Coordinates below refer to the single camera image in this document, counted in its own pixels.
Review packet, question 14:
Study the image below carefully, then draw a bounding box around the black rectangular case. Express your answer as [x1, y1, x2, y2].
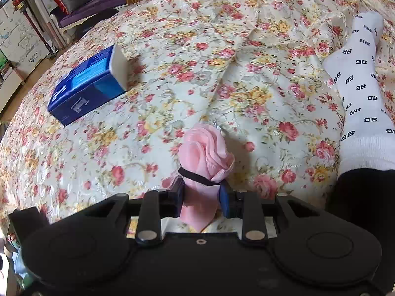
[9, 206, 48, 232]

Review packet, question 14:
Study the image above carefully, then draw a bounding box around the black trouser leg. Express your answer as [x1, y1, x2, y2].
[325, 168, 395, 244]

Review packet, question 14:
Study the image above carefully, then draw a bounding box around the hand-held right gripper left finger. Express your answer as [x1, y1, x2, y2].
[65, 176, 185, 245]

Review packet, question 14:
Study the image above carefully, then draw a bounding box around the purple sofa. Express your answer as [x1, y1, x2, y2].
[49, 0, 155, 30]

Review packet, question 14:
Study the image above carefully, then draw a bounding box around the blue cardboard box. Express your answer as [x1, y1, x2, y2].
[47, 44, 128, 127]

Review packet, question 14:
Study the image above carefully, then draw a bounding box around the black hair tie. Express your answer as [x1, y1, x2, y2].
[178, 167, 221, 187]

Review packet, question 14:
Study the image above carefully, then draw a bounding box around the light blue face mask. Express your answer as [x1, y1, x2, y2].
[11, 247, 31, 284]

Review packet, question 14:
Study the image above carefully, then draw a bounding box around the floral bedspread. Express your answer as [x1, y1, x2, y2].
[0, 0, 395, 244]

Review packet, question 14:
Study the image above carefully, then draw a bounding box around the pink cloth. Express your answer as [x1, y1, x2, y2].
[178, 123, 236, 233]

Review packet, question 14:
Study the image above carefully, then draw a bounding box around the white printed sock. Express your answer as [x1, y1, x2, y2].
[322, 11, 395, 181]

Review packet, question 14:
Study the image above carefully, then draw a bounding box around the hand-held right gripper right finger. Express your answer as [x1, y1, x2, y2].
[217, 180, 334, 245]

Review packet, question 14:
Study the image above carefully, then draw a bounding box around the white cabinet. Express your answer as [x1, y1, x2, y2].
[0, 0, 53, 81]

